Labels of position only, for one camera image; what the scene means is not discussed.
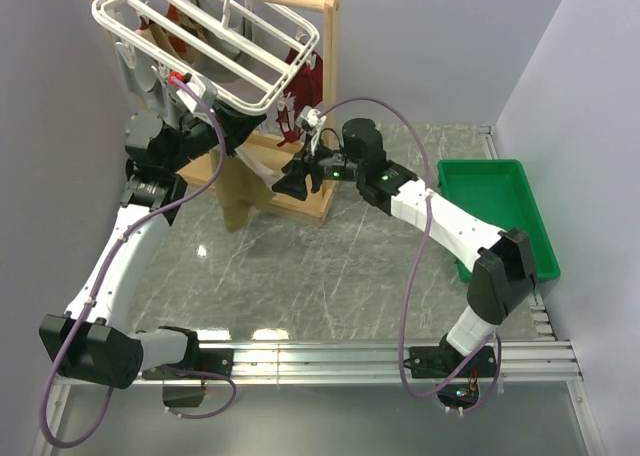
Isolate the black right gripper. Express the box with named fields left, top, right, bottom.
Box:
left=271, top=135, right=364, bottom=203

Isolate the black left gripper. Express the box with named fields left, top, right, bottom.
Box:
left=165, top=98, right=268, bottom=173

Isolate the tan underwear with white waistband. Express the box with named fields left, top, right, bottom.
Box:
left=210, top=144, right=282, bottom=233

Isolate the white plastic clip hanger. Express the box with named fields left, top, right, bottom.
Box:
left=91, top=0, right=320, bottom=116

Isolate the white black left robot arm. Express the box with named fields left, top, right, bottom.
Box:
left=39, top=103, right=266, bottom=389

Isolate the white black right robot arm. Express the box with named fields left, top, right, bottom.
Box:
left=272, top=113, right=538, bottom=376

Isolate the dark red underwear hanging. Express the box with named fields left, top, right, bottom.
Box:
left=276, top=52, right=323, bottom=147

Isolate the grey underwear hanging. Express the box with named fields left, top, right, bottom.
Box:
left=116, top=17, right=253, bottom=127

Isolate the brown patterned underwear hanging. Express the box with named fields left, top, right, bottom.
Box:
left=136, top=4, right=203, bottom=63

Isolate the green plastic bin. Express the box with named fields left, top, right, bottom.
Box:
left=437, top=159, right=561, bottom=281

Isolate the wooden drying rack frame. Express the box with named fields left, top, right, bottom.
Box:
left=77, top=0, right=341, bottom=225

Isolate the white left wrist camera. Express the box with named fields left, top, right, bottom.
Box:
left=168, top=71, right=218, bottom=115

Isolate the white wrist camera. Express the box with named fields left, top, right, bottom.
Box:
left=168, top=71, right=218, bottom=115
left=295, top=106, right=327, bottom=149

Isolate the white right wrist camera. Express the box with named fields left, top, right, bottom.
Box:
left=295, top=106, right=327, bottom=149

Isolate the aluminium mounting rail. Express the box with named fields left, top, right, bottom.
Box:
left=47, top=340, right=606, bottom=455

